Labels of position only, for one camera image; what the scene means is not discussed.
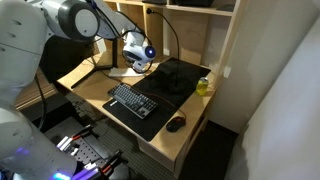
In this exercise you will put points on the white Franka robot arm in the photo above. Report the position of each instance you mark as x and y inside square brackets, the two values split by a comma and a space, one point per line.
[20, 40]

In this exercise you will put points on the black box on shelf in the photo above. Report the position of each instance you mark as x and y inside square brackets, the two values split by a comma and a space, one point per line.
[193, 2]

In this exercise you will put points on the flat black device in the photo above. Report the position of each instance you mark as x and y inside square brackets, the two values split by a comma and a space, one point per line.
[153, 1]

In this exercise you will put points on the black curved monitor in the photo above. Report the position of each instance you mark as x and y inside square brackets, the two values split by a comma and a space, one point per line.
[63, 60]

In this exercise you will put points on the light wood shelf unit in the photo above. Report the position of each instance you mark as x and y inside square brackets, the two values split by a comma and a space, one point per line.
[193, 36]

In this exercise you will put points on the white wall outlet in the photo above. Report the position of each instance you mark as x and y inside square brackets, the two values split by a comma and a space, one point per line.
[166, 52]

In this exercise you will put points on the black desk mat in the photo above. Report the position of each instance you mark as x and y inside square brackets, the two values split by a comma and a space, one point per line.
[166, 80]

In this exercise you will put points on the black grey mechanical keyboard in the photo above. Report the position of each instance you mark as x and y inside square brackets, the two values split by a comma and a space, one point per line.
[133, 100]

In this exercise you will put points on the black computer mouse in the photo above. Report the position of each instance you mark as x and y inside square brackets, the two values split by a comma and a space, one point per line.
[175, 124]

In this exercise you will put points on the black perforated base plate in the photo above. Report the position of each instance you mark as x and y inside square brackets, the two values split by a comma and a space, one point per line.
[86, 153]

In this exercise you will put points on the black monitor stand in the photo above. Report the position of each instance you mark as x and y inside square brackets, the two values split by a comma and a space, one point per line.
[115, 53]

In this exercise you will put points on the black gooseneck desk lamp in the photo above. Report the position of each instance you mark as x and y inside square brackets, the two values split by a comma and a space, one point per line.
[176, 88]

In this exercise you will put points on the white paper towel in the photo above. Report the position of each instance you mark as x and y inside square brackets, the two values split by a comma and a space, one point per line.
[120, 72]

